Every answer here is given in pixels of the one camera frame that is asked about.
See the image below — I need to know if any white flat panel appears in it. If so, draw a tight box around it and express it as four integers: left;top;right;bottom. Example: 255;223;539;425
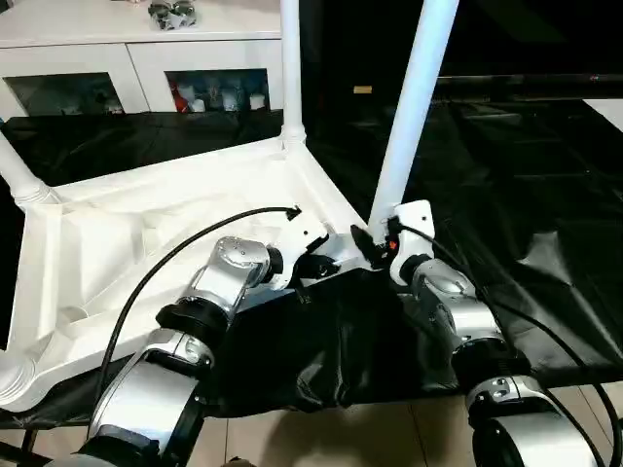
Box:
582;97;623;131

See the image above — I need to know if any white cabinet with glass doors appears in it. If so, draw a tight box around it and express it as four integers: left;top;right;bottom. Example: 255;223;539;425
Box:
0;0;287;119

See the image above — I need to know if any white plastic table leg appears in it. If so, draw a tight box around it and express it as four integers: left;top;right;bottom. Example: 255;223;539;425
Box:
0;356;41;406
366;0;462;245
278;0;309;148
0;129;63;209

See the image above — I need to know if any grey crumpled bag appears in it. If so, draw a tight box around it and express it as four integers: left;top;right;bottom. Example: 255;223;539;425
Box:
147;0;202;32

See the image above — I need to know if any white plastic table top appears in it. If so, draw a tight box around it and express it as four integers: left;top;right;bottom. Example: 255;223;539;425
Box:
0;133;391;414

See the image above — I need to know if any black plastic mat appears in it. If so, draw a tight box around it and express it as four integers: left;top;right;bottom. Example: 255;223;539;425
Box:
0;99;623;430

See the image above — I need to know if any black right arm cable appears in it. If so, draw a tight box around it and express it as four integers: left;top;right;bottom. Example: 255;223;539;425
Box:
387;218;623;467

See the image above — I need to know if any black metal table leg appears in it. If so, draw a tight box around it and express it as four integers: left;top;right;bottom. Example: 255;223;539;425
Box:
0;426;51;467

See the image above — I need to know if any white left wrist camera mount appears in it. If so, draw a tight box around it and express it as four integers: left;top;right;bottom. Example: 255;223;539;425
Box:
269;218;333;294

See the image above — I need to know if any black metal frame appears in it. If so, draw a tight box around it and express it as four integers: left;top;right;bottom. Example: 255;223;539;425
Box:
434;72;623;102

